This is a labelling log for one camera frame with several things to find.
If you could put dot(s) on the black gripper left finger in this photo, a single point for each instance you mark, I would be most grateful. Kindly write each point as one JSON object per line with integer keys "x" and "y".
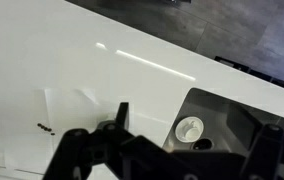
{"x": 72, "y": 150}

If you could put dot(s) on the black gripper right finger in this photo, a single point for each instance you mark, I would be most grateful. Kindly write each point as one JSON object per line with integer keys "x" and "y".
{"x": 265, "y": 150}

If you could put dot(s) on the stainless steel sink basin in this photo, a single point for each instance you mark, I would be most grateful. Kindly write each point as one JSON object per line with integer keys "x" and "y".
{"x": 215, "y": 113}

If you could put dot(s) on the small white cup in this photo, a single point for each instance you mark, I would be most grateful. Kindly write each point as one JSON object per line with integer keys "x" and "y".
{"x": 188, "y": 128}

